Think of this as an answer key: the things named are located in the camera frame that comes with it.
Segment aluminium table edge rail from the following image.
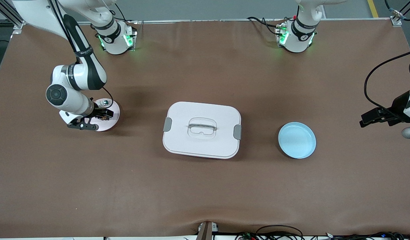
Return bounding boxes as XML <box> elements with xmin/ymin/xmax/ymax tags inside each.
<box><xmin>25</xmin><ymin>18</ymin><xmax>392</xmax><ymax>24</ymax></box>

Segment pink round plate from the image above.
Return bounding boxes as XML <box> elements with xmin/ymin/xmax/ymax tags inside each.
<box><xmin>87</xmin><ymin>99</ymin><xmax>121</xmax><ymax>132</ymax></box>

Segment aluminium frame structure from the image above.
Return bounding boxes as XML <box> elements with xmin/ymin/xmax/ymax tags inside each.
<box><xmin>0</xmin><ymin>0</ymin><xmax>25</xmax><ymax>34</ymax></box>

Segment white lidded storage box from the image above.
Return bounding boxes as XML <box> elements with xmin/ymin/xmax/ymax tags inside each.
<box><xmin>163</xmin><ymin>101</ymin><xmax>242</xmax><ymax>159</ymax></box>

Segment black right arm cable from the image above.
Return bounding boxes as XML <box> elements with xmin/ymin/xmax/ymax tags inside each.
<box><xmin>48</xmin><ymin>0</ymin><xmax>114</xmax><ymax>102</ymax></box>

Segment black base cable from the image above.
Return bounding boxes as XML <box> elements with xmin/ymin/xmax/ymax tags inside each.
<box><xmin>247</xmin><ymin>16</ymin><xmax>282</xmax><ymax>35</ymax></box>

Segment metal table edge bracket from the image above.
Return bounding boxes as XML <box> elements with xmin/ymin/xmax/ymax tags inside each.
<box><xmin>197</xmin><ymin>221</ymin><xmax>219</xmax><ymax>240</ymax></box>

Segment metal corner bracket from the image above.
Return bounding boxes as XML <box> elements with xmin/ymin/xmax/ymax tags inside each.
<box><xmin>390</xmin><ymin>9</ymin><xmax>404</xmax><ymax>26</ymax></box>

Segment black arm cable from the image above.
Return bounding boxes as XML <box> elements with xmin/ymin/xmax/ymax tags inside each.
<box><xmin>48</xmin><ymin>0</ymin><xmax>114</xmax><ymax>102</ymax></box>
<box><xmin>364</xmin><ymin>49</ymin><xmax>410</xmax><ymax>115</ymax></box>

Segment black table edge cables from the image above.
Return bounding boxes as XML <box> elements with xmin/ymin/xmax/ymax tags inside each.
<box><xmin>235</xmin><ymin>225</ymin><xmax>410</xmax><ymax>240</ymax></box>

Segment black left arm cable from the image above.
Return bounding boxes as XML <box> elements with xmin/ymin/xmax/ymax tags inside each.
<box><xmin>364</xmin><ymin>49</ymin><xmax>410</xmax><ymax>115</ymax></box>

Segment light blue round plate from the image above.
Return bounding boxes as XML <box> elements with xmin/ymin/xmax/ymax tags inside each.
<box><xmin>278</xmin><ymin>122</ymin><xmax>317</xmax><ymax>159</ymax></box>

